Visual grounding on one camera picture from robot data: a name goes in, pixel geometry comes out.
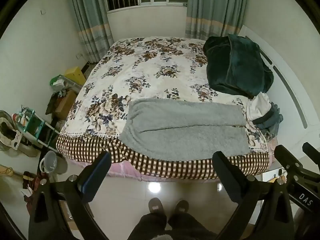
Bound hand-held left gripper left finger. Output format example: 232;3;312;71
28;151;112;240

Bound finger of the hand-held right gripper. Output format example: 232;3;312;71
302;142;320;161
274;144;316;180

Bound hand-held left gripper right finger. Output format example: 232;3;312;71
212;151;295;240

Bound grey fleece pants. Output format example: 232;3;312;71
119;98;250;161

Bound grey-blue garment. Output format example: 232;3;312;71
252;102;283;136

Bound person's right slipper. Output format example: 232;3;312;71
174;199;190;214

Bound person's slipper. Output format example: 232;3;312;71
148;197;163;214
174;199;190;214

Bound red plaid cloth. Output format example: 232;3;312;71
22;171;48;211

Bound person's right leg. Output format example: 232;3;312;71
167;212;218;240

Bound person's leg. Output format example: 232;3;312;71
127;212;168;240
167;212;218;240

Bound person's left slipper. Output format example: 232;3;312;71
148;197;163;214

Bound person's left leg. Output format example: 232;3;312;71
127;212;168;240

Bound white headboard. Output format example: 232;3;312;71
237;25;320;155

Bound cardboard box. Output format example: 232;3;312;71
53;90;78;120

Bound green storage rack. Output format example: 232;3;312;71
12;107;60;148

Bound dark cloth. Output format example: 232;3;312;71
45;94;61;114

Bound floor fan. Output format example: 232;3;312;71
0;110;25;153

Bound dark green blanket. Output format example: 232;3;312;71
202;33;274;99

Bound clear bin with green lid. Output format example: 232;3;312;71
50;74;83;93

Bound yellow box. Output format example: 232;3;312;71
65;66;87;88

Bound bed with floral bedspread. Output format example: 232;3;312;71
55;37;278;181

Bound green striped curtain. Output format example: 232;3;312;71
185;0;249;40
68;0;115;63

